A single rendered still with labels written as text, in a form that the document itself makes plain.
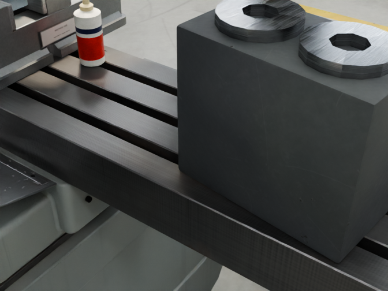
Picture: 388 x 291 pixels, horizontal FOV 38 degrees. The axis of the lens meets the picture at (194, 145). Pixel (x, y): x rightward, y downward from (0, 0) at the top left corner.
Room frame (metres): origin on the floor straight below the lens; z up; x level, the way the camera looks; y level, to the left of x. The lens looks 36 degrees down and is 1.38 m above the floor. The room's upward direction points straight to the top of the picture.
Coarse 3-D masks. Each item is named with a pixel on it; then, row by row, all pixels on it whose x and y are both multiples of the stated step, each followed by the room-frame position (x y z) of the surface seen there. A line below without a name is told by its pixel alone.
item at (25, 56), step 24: (72, 0) 0.88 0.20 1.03; (96, 0) 0.90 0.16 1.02; (120, 0) 0.95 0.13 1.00; (0, 24) 0.74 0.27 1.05; (24, 24) 0.78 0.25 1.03; (48, 24) 0.81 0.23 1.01; (72, 24) 0.85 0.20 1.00; (120, 24) 0.93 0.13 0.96; (0, 48) 0.74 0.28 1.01; (24, 48) 0.77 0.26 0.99; (48, 48) 0.81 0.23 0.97; (72, 48) 0.83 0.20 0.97; (0, 72) 0.73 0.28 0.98; (24, 72) 0.75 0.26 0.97
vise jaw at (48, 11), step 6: (30, 0) 0.82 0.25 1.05; (36, 0) 0.81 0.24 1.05; (42, 0) 0.81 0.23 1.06; (48, 0) 0.82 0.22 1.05; (54, 0) 0.83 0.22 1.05; (60, 0) 0.84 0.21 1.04; (66, 0) 0.85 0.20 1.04; (24, 6) 0.83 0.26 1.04; (30, 6) 0.82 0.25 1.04; (36, 6) 0.81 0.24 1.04; (42, 6) 0.81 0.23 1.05; (48, 6) 0.82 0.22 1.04; (54, 6) 0.83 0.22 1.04; (60, 6) 0.84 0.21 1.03; (66, 6) 0.85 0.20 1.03; (42, 12) 0.81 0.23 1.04; (48, 12) 0.82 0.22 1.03
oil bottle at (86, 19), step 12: (84, 0) 0.79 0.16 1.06; (84, 12) 0.79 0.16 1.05; (96, 12) 0.79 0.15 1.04; (84, 24) 0.78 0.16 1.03; (96, 24) 0.78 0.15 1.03; (84, 36) 0.78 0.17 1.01; (96, 36) 0.78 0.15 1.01; (84, 48) 0.78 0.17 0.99; (96, 48) 0.78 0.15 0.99; (84, 60) 0.78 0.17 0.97; (96, 60) 0.78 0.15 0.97
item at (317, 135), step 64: (256, 0) 0.56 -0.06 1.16; (192, 64) 0.51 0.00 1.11; (256, 64) 0.46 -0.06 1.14; (320, 64) 0.43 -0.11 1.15; (384, 64) 0.42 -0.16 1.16; (192, 128) 0.51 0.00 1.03; (256, 128) 0.45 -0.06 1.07; (320, 128) 0.41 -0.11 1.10; (384, 128) 0.40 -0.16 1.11; (256, 192) 0.45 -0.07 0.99; (320, 192) 0.40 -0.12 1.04; (384, 192) 0.43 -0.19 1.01
